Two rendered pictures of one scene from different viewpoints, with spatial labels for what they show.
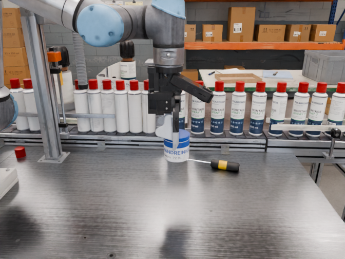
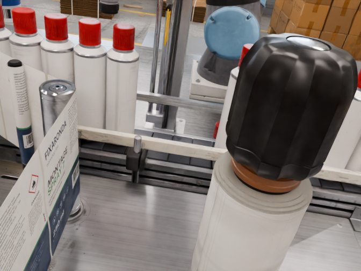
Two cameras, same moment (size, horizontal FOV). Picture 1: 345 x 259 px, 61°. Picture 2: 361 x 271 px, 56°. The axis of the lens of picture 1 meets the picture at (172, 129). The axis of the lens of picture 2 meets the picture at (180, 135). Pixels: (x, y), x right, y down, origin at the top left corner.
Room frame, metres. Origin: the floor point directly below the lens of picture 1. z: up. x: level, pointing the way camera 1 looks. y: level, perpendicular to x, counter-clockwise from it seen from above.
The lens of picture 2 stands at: (1.61, 0.44, 1.24)
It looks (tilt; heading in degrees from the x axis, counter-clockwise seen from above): 33 degrees down; 177
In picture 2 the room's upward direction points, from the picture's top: 9 degrees clockwise
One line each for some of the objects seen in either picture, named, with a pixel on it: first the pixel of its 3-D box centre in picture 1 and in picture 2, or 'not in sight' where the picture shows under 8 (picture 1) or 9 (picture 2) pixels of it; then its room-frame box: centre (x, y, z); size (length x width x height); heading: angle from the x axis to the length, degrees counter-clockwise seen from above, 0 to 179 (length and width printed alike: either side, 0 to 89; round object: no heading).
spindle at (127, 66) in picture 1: (128, 66); not in sight; (1.68, 0.26, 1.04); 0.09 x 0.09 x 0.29
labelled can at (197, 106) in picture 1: (198, 107); not in sight; (1.06, -0.10, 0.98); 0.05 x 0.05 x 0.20
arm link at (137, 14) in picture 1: (124, 22); not in sight; (0.72, 0.11, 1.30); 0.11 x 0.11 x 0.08; 79
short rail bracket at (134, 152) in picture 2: not in sight; (136, 166); (1.18, 0.40, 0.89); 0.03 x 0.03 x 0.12; 87
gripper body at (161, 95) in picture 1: (166, 89); not in sight; (0.72, 0.02, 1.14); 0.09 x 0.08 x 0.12; 89
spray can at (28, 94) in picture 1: (32, 105); (239, 106); (1.10, 0.55, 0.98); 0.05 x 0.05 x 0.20
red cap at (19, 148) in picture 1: (20, 151); (221, 130); (0.96, 0.56, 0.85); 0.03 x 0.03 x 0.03
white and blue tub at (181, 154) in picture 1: (176, 145); (6, 5); (0.72, -0.01, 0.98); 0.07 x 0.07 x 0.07
